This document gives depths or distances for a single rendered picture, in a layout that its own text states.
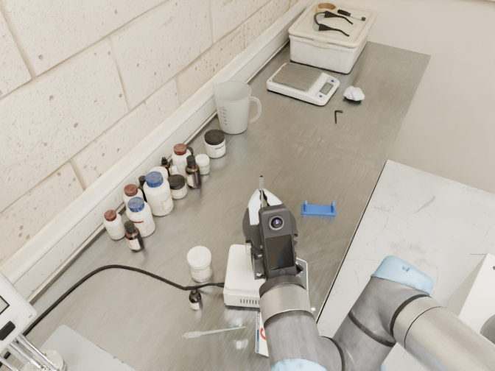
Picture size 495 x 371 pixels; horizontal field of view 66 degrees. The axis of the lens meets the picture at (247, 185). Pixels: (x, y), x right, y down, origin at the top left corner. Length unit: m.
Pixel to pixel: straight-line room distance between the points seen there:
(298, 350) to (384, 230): 0.68
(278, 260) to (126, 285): 0.54
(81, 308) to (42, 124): 0.44
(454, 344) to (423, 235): 0.70
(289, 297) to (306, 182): 0.70
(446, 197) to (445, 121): 0.94
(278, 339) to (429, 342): 0.18
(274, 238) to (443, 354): 0.25
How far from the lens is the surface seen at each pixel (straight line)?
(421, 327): 0.53
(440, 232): 1.22
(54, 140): 1.00
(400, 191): 1.28
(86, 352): 0.99
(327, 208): 1.15
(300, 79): 1.61
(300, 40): 1.75
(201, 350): 0.94
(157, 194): 1.08
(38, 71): 0.93
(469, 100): 2.14
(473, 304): 0.95
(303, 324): 0.55
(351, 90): 1.60
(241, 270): 0.92
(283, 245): 0.58
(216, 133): 1.28
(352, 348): 0.60
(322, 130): 1.43
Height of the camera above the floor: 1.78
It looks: 47 degrees down
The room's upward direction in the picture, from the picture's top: straight up
